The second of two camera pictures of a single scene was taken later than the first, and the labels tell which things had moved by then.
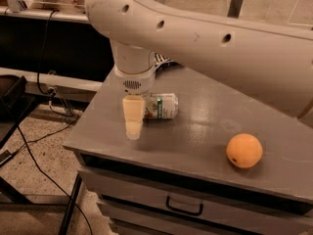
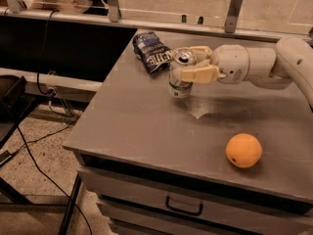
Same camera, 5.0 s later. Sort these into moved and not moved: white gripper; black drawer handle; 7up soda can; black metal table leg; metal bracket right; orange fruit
Moved: 7up soda can; white gripper
Not moved: black drawer handle; black metal table leg; orange fruit; metal bracket right
